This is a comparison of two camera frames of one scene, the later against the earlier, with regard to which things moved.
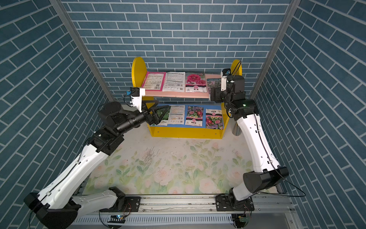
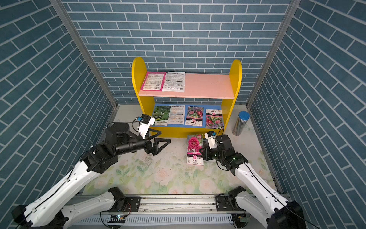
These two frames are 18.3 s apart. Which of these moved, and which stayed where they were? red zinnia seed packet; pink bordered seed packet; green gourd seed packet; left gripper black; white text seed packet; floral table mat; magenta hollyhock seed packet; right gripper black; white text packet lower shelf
Moved: left gripper black; right gripper black; magenta hollyhock seed packet
Stayed: pink bordered seed packet; white text seed packet; white text packet lower shelf; floral table mat; red zinnia seed packet; green gourd seed packet
